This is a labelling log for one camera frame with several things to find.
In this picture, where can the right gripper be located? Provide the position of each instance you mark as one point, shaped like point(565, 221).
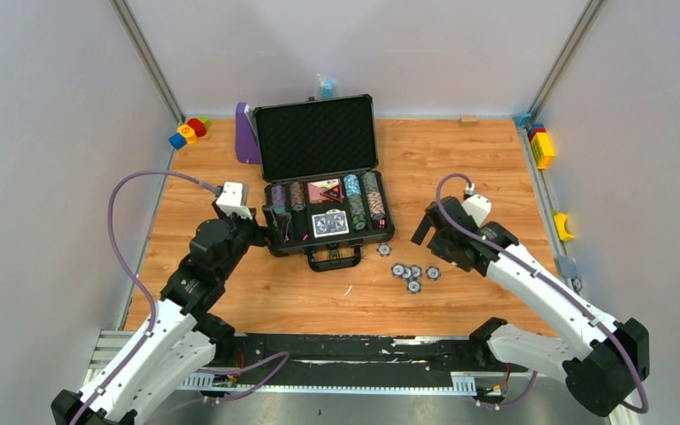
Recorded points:
point(421, 231)

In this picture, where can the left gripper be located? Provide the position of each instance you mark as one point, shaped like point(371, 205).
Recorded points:
point(263, 221)

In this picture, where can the red playing card deck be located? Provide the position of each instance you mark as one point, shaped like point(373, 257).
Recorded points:
point(314, 189)

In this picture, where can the blue playing card deck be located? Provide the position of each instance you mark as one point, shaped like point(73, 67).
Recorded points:
point(325, 225)

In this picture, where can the red triangular card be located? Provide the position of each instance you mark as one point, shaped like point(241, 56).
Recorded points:
point(332, 194)

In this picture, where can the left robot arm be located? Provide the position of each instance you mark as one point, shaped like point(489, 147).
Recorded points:
point(180, 335)

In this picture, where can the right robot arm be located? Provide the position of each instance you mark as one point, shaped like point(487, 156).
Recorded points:
point(602, 361)

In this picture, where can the black poker set case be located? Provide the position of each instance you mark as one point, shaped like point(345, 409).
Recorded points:
point(318, 140)

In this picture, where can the purple poker chip stack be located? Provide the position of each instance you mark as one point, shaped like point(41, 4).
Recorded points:
point(278, 197)

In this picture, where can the brown poker chip stack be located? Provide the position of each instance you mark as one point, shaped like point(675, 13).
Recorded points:
point(297, 197)

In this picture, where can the loose chip right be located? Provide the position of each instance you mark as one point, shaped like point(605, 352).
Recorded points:
point(433, 273)

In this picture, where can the pink white poker chip stack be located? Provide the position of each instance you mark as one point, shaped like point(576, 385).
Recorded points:
point(376, 205)

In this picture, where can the loose chip left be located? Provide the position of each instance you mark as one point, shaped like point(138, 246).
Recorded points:
point(398, 270)

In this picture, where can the loose chip front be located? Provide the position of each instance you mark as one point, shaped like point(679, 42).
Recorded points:
point(414, 286)

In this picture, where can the dark green poker chip stack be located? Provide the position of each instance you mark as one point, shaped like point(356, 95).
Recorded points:
point(370, 183)

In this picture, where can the purple stand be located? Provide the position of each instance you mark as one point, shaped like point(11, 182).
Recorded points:
point(246, 141)

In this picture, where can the light blue poker chip stack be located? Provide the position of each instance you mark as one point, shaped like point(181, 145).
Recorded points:
point(351, 185)

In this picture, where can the small wooden block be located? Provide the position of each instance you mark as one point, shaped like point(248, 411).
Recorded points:
point(468, 120)

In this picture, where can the coloured toy cylinders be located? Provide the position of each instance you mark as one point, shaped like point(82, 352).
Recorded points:
point(190, 132)

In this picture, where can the yellow curved toy piece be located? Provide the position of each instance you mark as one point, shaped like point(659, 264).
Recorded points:
point(561, 222)

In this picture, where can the light blue bottle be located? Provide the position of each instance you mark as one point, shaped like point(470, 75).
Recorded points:
point(326, 87)

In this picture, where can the yellow red toy brick block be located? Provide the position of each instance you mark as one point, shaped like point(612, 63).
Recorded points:
point(541, 146)

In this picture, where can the loose chip near handle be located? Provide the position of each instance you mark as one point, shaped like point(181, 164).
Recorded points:
point(384, 249)

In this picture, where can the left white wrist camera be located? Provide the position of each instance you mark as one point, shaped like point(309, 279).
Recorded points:
point(233, 200)

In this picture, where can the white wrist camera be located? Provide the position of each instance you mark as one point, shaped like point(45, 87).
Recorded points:
point(233, 200)
point(478, 208)

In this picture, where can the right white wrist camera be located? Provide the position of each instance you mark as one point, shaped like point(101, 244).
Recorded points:
point(478, 208)

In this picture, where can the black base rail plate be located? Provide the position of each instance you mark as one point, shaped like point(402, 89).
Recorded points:
point(455, 353)

